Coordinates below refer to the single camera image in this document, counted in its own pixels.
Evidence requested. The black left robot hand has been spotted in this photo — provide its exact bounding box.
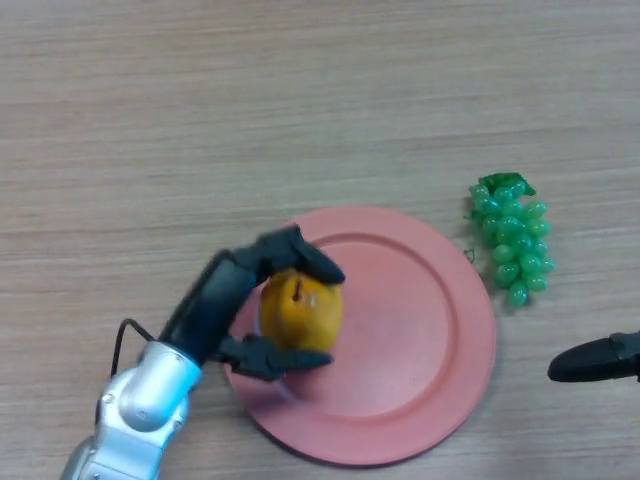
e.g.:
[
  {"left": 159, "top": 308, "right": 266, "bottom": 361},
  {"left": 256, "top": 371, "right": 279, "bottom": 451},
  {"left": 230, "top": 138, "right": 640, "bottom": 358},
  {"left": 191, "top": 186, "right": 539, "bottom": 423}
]
[{"left": 158, "top": 225, "right": 347, "bottom": 383}]

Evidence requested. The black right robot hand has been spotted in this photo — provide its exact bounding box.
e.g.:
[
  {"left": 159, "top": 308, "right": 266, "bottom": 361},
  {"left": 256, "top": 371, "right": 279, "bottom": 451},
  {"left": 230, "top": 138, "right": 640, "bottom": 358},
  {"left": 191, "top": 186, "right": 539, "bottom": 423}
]
[{"left": 547, "top": 330, "right": 640, "bottom": 384}]

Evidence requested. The yellow pear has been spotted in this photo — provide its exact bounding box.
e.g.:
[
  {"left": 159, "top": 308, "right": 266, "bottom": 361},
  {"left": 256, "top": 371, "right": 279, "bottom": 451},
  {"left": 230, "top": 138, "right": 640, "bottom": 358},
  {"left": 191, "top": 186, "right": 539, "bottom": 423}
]
[{"left": 259, "top": 268, "right": 344, "bottom": 353}]

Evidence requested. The pink round plate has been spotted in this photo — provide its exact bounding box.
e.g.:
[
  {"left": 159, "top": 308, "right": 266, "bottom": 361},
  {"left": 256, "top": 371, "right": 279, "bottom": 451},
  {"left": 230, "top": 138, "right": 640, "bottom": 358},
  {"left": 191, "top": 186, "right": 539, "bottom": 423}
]
[{"left": 224, "top": 204, "right": 498, "bottom": 468}]

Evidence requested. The green grape bunch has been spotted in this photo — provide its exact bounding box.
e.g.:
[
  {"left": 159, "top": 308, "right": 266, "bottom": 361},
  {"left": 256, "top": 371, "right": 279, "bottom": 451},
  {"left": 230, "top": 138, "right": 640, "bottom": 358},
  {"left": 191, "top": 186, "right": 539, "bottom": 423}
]
[{"left": 462, "top": 172, "right": 558, "bottom": 308}]

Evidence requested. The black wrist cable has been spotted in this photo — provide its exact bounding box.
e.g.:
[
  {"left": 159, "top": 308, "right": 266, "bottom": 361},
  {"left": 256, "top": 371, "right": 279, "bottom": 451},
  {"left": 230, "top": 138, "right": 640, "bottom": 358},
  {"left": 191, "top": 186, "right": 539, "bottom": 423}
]
[{"left": 110, "top": 318, "right": 157, "bottom": 377}]

